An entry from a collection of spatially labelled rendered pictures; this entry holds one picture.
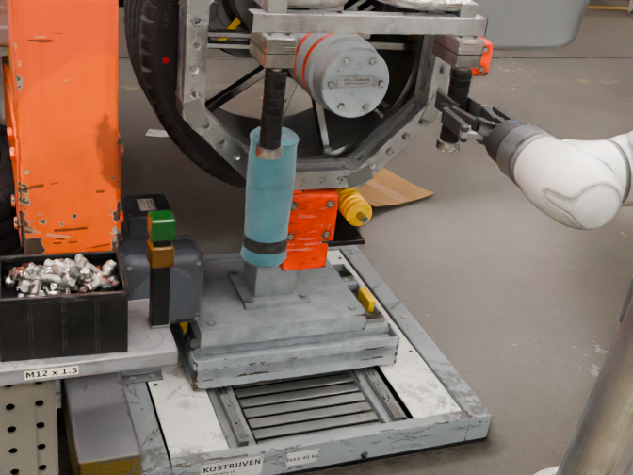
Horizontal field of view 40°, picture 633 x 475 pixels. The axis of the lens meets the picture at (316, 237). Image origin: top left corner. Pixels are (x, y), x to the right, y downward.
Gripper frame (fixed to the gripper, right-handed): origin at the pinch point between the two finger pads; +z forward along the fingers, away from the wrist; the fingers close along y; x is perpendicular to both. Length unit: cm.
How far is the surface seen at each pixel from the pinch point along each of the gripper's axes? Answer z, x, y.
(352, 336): 28, -68, 1
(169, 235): -4, -20, -51
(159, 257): -4, -24, -53
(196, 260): 28, -44, -38
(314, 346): 26, -69, -10
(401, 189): 133, -83, 66
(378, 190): 134, -82, 57
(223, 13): 74, -3, -22
